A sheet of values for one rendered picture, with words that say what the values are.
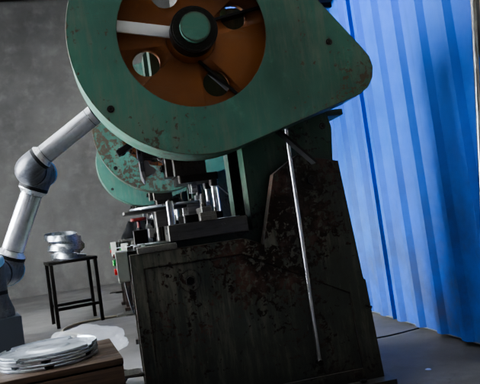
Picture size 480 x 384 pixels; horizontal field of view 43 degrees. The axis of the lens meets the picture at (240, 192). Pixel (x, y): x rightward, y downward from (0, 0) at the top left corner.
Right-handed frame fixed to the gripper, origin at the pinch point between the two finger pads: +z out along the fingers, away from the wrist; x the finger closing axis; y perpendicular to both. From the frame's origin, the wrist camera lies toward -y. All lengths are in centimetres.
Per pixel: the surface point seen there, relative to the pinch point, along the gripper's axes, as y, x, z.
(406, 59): 132, 19, -44
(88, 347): -25, -56, 52
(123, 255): -11.3, 20.4, 28.8
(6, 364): -48, -58, 52
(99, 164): -19, 303, -44
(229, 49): 34, -40, -39
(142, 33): 4, -45, -45
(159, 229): 3.7, -4.9, 20.1
